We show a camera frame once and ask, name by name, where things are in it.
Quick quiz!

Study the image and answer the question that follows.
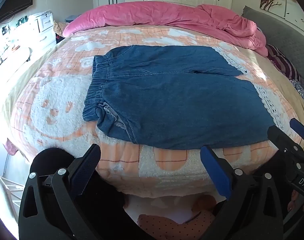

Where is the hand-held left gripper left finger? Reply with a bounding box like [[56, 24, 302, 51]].
[[18, 144, 102, 240]]

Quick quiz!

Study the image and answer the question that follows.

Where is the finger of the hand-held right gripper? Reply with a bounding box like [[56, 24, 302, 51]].
[[267, 125, 304, 165], [289, 118, 304, 153]]

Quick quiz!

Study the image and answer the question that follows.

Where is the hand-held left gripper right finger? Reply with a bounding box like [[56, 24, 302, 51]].
[[200, 145, 283, 240]]

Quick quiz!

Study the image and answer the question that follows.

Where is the blue denim pants lace hem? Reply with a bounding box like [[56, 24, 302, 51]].
[[82, 44, 285, 150]]

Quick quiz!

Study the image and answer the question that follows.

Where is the person's right hand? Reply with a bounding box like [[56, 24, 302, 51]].
[[287, 191, 304, 217]]

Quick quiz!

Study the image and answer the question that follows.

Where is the blue floral cloth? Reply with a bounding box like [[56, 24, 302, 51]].
[[290, 79, 304, 108]]

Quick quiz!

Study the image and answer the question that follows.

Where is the beige bed sheet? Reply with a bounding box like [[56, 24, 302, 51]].
[[0, 34, 304, 153]]

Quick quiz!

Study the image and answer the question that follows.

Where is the purple striped pillow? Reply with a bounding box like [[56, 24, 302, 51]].
[[265, 44, 302, 83]]

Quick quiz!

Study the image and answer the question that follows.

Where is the orange polka dot garment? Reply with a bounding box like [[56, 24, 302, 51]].
[[137, 210, 217, 240]]

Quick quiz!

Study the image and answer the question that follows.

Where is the orange plaid bear blanket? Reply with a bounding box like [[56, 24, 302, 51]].
[[11, 25, 304, 200]]

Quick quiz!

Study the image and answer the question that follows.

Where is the small pink cloth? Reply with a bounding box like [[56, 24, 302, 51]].
[[2, 137, 21, 155]]

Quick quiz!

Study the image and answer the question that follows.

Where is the grey quilted cover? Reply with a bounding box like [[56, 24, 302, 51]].
[[242, 5, 304, 85]]

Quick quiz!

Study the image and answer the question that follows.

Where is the white chair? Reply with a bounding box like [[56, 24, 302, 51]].
[[7, 45, 33, 67]]

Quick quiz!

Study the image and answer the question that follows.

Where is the white drawer cabinet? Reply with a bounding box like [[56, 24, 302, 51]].
[[30, 11, 56, 53]]

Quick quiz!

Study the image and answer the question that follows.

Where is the pink duvet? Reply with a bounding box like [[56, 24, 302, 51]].
[[62, 1, 268, 57]]

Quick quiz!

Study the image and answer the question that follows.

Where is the white wire rack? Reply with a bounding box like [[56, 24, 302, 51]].
[[0, 170, 24, 220]]

